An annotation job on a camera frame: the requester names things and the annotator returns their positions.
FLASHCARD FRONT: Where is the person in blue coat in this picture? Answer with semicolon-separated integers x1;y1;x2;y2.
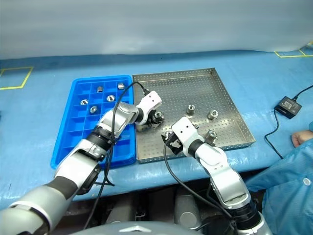
245;121;313;235

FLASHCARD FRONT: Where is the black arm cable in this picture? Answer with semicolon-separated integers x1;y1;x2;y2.
160;133;239;235
83;81;150;232

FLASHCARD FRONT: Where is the blue plastic table cover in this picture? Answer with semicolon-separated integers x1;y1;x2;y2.
0;49;313;204

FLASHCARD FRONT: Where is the bystander bare hand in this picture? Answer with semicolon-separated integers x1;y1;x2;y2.
291;130;311;147

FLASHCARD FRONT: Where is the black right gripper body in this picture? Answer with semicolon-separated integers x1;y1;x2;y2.
169;136;184;147

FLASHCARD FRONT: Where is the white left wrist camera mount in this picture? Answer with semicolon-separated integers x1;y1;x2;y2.
135;91;162;126

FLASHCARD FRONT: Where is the small black box device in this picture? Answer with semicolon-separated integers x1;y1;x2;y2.
273;95;303;120

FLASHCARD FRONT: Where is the thin black device cable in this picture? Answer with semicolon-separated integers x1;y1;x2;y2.
264;109;284;160
293;85;313;100

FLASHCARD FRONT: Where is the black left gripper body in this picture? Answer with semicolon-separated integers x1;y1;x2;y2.
146;110;161;127

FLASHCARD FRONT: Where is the grey rounded leg housing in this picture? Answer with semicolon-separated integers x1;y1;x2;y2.
174;193;203;231
105;203;137;225

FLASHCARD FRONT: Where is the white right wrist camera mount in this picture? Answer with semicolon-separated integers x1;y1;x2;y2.
171;117;205;157

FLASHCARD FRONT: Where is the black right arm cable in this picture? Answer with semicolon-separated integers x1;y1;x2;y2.
160;133;239;235

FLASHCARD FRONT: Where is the perforated steel tray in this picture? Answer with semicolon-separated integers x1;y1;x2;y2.
132;68;257;164

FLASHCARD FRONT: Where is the grey robot torso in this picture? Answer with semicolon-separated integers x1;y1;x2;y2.
84;221;196;235

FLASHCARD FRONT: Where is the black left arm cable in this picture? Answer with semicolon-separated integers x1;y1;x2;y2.
83;81;150;232

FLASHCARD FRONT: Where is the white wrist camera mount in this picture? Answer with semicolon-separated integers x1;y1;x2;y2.
171;117;205;157
135;91;162;126

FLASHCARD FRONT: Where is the blue plastic compartment tray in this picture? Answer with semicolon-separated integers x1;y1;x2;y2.
50;74;137;169

